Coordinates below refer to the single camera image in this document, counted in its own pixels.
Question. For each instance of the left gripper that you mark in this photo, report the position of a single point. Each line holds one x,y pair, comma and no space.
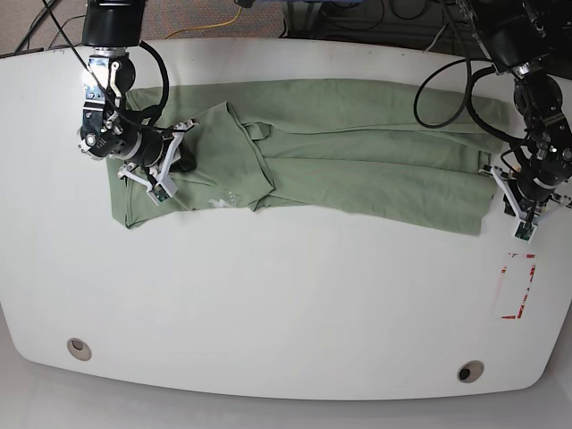
526,200

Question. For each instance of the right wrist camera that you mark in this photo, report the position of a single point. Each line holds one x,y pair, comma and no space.
161,191

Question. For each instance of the right table grommet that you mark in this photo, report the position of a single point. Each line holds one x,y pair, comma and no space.
470,371

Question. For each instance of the green t-shirt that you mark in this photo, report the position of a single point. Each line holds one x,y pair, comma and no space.
359,146

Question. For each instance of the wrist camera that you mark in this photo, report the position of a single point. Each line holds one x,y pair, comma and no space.
161,191
524,231

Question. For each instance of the red tape marking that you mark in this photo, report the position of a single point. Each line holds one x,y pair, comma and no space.
515,282

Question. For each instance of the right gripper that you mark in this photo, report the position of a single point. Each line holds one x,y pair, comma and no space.
157,154

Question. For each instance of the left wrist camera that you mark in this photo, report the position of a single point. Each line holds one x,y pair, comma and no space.
524,231

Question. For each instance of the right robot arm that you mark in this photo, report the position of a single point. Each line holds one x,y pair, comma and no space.
110,129

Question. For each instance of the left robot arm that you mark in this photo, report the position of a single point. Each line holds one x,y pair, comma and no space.
517,37

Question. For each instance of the table grommet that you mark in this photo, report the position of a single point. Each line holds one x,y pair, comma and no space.
79,349
470,371

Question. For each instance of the left table grommet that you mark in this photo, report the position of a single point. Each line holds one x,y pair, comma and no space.
79,349

